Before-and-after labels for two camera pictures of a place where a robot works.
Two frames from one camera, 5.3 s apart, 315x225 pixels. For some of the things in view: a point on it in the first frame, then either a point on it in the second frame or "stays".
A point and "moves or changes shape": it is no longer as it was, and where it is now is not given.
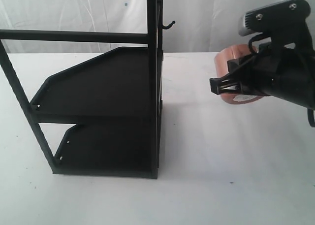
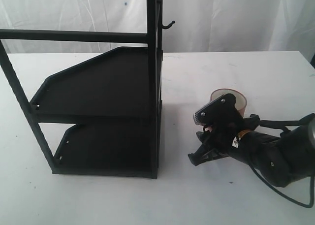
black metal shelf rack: (115, 100) stays
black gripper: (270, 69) -> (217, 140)
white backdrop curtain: (206, 20) stays
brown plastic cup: (221, 58) moves or changes shape
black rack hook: (169, 26) stays
